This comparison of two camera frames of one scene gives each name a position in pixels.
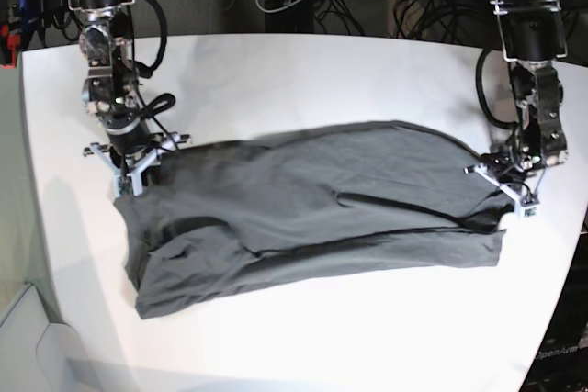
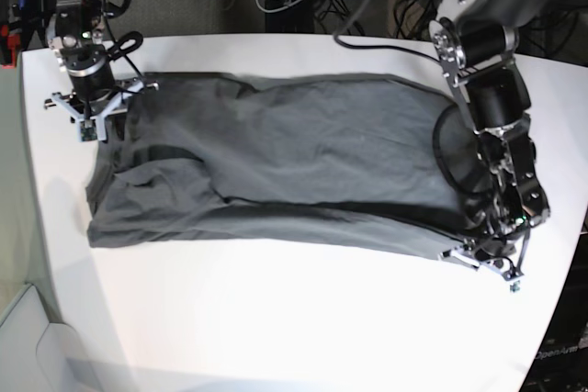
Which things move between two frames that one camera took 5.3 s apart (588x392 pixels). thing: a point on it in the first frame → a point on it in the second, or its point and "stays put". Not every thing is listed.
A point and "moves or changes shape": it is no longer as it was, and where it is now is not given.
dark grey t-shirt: [213, 213] moves or changes shape
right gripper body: [509, 175] → [503, 252]
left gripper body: [132, 168] → [98, 111]
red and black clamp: [9, 44] stays put
